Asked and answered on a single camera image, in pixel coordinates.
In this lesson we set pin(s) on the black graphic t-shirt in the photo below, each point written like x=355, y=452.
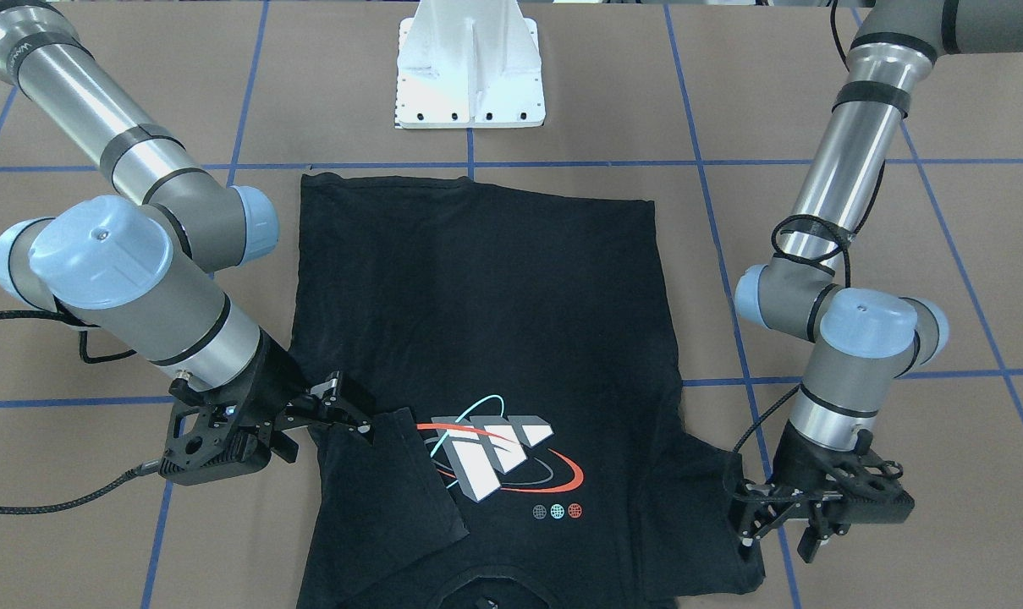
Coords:
x=526, y=448

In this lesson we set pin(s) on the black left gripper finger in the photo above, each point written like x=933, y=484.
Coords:
x=751, y=521

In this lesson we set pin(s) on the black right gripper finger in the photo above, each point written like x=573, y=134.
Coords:
x=343, y=416
x=340, y=388

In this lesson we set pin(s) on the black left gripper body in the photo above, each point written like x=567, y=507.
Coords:
x=792, y=462

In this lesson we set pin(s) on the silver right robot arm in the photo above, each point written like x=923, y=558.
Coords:
x=139, y=263

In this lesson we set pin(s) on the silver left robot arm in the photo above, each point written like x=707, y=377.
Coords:
x=862, y=339

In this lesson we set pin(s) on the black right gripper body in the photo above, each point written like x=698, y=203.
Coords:
x=277, y=377

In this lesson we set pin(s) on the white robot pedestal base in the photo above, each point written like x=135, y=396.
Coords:
x=469, y=65

